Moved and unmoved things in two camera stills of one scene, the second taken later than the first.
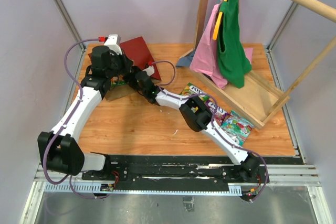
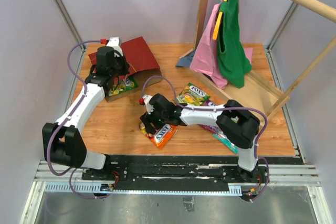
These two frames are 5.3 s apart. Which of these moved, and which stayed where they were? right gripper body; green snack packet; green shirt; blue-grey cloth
Moved: right gripper body
Stayed: green shirt; green snack packet; blue-grey cloth
